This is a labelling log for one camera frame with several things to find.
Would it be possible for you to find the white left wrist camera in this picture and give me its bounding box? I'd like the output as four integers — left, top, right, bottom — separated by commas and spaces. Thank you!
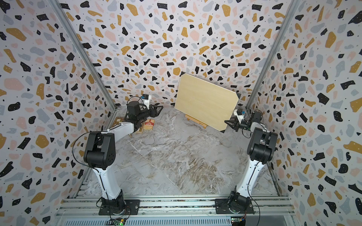
141, 94, 152, 109

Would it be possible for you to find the green circuit board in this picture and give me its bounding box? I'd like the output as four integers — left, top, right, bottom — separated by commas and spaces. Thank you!
110, 218, 126, 226

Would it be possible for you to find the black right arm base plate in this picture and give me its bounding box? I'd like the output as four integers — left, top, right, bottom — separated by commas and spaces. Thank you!
215, 197, 255, 215

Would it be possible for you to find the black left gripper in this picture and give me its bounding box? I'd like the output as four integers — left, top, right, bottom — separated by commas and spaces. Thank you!
137, 104, 164, 122

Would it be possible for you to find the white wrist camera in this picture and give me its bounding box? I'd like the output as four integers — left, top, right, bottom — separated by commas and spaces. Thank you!
233, 109, 247, 123
141, 94, 152, 109

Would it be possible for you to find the light wooden canvas board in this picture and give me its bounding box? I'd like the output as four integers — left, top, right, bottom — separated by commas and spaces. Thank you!
174, 73, 241, 131

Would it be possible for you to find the left aluminium corner post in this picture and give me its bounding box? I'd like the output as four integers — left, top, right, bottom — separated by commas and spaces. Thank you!
50, 1, 117, 111

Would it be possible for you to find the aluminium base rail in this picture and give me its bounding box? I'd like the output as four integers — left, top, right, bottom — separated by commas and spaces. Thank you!
54, 195, 299, 226

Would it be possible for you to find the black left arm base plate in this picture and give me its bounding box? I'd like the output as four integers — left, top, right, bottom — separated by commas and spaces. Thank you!
99, 198, 140, 217

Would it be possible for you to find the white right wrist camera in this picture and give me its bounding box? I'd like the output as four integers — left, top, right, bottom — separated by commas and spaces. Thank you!
233, 109, 247, 123

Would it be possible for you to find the red Texas Hold'em card box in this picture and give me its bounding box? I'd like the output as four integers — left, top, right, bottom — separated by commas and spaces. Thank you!
143, 119, 155, 130

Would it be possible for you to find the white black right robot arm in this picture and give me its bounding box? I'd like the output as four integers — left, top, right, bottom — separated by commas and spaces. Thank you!
147, 109, 278, 214

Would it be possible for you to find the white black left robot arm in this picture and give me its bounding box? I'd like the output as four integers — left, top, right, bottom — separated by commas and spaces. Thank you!
84, 100, 164, 211

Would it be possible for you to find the right aluminium corner post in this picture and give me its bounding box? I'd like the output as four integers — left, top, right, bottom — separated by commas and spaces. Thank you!
245, 0, 300, 112

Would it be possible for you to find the small wooden easel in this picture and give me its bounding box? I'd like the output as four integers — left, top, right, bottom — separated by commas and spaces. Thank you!
185, 115, 207, 129

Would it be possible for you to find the aluminium corner post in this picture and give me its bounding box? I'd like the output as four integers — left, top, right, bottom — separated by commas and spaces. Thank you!
50, 1, 117, 111
245, 0, 300, 112

